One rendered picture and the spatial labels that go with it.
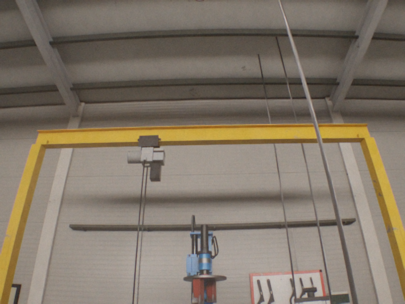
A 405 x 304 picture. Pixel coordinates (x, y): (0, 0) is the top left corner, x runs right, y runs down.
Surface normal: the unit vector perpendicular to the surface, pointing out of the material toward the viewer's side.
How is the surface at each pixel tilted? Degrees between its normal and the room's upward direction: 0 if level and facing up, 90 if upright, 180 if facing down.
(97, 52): 173
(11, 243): 90
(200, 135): 90
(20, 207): 90
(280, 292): 90
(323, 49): 173
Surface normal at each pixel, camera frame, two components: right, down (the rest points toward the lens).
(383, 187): -0.01, -0.49
